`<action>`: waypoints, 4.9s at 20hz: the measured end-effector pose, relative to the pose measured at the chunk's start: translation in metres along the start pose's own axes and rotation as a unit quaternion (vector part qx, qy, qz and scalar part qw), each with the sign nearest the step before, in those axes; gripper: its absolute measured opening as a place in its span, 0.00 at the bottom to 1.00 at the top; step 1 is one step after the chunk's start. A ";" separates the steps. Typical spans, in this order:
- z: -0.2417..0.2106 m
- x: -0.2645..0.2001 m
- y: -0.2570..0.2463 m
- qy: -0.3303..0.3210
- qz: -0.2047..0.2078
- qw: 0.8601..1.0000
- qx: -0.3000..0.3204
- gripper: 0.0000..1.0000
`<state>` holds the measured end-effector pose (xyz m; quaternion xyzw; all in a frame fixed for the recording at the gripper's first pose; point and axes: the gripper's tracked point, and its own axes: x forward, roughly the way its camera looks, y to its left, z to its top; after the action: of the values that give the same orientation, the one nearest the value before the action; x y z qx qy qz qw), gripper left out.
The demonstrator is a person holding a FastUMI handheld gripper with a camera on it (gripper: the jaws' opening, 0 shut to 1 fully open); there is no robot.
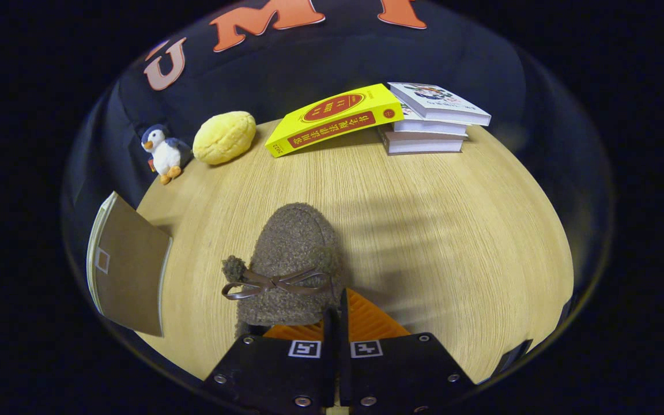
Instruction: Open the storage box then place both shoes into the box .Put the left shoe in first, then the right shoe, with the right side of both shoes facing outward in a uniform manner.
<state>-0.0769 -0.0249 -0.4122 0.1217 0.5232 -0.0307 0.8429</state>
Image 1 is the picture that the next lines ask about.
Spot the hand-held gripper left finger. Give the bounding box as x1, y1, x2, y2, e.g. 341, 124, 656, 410
204, 307, 337, 413

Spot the brown fuzzy shoe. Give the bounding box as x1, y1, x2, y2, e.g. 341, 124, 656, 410
221, 202, 344, 339

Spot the white illustrated book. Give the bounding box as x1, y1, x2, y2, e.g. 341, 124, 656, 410
388, 82, 492, 127

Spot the yellow bun-shaped plush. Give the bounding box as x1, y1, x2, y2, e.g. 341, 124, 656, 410
193, 111, 257, 166

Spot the cream fabric storage box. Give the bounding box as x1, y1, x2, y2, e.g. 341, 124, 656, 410
86, 191, 172, 338

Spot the thin white book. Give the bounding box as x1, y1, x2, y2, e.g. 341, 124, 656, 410
393, 99, 470, 137

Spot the yellow book red label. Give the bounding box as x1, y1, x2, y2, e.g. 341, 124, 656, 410
265, 84, 405, 158

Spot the penguin plush toy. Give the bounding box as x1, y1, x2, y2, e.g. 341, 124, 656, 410
141, 124, 191, 185

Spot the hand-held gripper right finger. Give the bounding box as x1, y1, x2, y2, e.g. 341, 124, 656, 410
339, 287, 476, 414

